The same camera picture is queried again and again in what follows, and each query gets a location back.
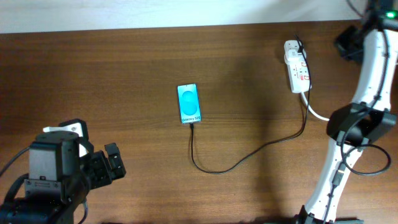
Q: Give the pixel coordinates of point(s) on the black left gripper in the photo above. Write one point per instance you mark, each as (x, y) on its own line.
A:
(107, 172)

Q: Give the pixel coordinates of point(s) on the white power strip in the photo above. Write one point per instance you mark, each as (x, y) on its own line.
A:
(298, 73)

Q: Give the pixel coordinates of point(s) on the smartphone with cyan screen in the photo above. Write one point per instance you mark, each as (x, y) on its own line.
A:
(188, 102)

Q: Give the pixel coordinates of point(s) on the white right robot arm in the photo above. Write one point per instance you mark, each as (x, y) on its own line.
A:
(356, 126)

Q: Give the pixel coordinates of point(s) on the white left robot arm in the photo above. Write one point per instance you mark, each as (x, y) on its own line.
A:
(63, 168)

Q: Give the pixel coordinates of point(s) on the white charger plug adapter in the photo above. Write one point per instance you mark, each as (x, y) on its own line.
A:
(293, 56)

